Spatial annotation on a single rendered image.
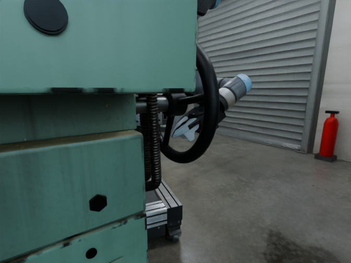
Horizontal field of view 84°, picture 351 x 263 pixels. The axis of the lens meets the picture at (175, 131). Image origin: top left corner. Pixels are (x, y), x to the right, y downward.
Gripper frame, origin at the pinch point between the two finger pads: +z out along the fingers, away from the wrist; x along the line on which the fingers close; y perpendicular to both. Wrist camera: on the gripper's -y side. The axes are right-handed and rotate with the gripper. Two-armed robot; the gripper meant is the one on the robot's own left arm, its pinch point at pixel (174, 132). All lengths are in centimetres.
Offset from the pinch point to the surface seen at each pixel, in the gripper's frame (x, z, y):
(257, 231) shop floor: 10, -22, 95
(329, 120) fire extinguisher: 41, -200, 142
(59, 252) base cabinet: -31.2, 28.4, -15.1
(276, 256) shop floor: -6, -15, 91
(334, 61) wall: 51, -248, 90
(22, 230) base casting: -31.2, 28.7, -18.9
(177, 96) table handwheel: -11.7, 0.2, -13.1
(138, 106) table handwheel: -11.0, 9.0, -16.2
